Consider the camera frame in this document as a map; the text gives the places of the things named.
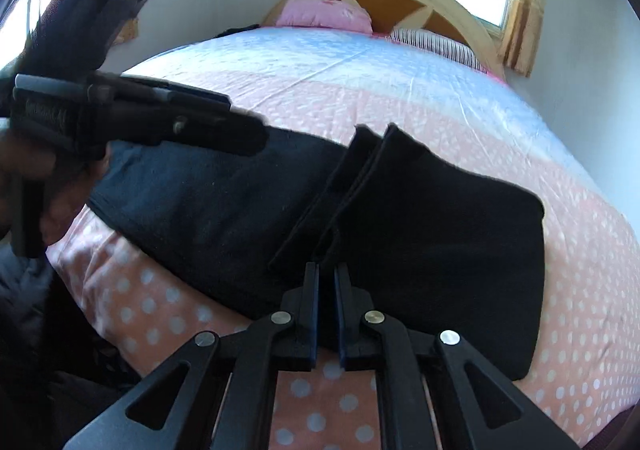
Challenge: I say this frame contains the black pants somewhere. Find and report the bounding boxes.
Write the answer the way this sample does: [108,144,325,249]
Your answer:
[89,125,544,380]

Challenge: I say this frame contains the person left hand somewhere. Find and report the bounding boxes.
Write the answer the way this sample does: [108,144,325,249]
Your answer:
[1,129,111,245]

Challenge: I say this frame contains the black item beside bed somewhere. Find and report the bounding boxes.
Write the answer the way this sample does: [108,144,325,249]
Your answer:
[215,24,260,39]

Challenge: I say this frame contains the pink pillow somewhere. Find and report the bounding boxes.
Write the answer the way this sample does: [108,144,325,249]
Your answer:
[274,0,373,36]

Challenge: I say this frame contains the striped pillow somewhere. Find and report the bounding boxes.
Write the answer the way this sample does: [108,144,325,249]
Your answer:
[387,28,487,72]

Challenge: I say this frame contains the yellow right curtain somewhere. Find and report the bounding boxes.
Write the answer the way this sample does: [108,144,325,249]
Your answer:
[499,0,547,78]

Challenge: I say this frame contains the cream wooden headboard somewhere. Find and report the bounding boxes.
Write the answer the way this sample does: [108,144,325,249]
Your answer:
[262,0,506,80]

